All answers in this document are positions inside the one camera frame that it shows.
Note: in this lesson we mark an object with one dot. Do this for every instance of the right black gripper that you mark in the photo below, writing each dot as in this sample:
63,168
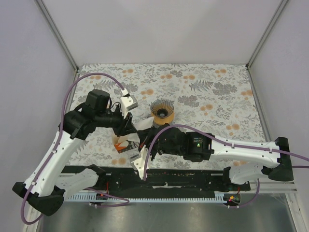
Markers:
145,136

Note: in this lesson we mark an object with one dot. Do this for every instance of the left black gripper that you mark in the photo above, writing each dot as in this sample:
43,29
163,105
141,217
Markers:
126,126

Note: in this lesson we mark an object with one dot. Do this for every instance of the clear glass coffee server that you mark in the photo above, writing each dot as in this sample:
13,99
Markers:
161,121

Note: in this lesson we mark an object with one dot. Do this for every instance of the cream paper coffee filter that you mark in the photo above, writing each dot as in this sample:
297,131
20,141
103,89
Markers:
144,124

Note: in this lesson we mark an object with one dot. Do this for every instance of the clear ribbed glass dripper cone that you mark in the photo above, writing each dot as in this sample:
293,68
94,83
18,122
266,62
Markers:
162,108

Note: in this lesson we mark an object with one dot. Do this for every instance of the orange black coffee filter box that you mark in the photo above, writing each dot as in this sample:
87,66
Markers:
125,143

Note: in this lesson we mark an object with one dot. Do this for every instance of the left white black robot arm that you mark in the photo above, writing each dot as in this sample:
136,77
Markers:
44,190

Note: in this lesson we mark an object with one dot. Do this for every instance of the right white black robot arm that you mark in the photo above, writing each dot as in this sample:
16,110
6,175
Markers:
264,159

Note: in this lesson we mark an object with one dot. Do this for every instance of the floral patterned table mat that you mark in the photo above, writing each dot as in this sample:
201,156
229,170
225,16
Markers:
213,98

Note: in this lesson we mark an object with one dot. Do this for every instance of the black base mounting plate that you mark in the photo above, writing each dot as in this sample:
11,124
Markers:
116,178

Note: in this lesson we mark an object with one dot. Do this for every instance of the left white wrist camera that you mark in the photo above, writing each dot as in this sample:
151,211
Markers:
128,102

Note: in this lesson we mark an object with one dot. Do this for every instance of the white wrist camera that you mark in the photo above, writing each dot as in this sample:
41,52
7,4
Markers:
128,102
139,163

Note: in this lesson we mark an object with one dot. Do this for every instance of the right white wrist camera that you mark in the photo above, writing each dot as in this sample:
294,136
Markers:
139,163

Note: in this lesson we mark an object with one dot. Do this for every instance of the white slotted cable duct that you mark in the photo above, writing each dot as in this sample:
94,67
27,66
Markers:
93,197

